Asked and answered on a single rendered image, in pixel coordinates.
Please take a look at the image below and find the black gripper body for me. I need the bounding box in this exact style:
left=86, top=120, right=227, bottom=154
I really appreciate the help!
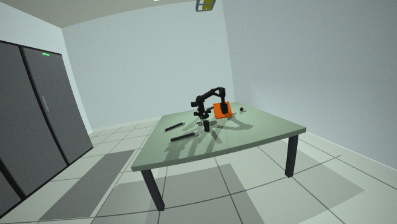
left=194, top=106, right=211, bottom=116

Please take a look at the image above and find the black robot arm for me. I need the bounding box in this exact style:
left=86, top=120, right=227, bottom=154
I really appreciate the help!
left=191, top=87, right=228, bottom=114

